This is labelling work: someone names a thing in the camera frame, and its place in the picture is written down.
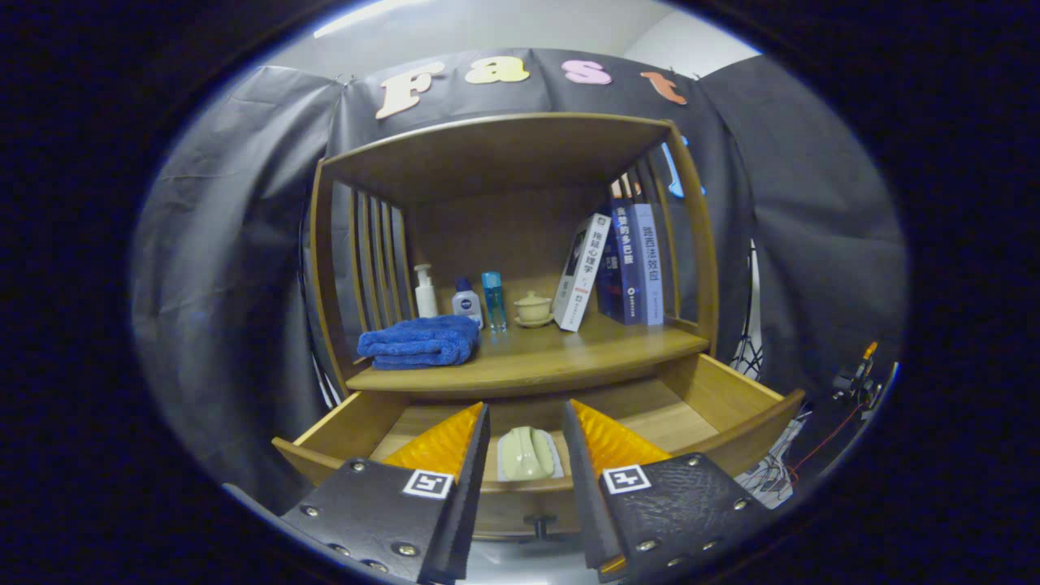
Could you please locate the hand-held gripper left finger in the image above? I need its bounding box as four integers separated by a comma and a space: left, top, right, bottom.
280, 401, 492, 585

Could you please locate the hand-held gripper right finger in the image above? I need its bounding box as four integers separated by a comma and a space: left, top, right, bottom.
562, 398, 777, 584

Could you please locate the green-handled white scrub brush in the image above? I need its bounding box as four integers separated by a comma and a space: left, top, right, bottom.
496, 426, 565, 483

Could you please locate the wooden drawer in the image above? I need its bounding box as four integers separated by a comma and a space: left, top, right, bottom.
271, 353, 807, 541

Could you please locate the wooden countertop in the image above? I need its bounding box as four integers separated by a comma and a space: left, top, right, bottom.
345, 309, 710, 399

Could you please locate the wooden cabinet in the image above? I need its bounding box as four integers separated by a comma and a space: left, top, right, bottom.
307, 112, 722, 403

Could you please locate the blue folded towel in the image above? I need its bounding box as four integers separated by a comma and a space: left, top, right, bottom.
357, 315, 482, 371

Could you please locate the white bottle with blue cap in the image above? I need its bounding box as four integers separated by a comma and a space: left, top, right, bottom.
452, 278, 484, 329

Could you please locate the clear blue bottle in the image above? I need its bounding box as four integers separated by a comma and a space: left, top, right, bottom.
481, 271, 508, 332

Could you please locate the white pump bottle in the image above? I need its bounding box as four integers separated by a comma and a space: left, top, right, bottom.
413, 263, 440, 319

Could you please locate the white book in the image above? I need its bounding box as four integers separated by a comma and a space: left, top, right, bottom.
552, 213, 612, 332

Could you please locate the black tripod stand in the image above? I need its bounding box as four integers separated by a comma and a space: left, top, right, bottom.
729, 240, 765, 383

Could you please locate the dark blue book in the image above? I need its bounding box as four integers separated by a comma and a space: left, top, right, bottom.
597, 203, 643, 326

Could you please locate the light blue book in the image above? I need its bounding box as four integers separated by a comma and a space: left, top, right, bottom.
634, 203, 665, 327

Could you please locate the dark device with orange part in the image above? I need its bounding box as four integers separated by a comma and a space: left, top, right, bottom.
829, 341, 882, 407

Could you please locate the black backdrop cloth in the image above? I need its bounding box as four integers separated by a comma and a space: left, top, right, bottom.
130, 47, 907, 505

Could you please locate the tangle of cables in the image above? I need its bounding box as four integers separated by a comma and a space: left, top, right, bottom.
735, 398, 862, 509

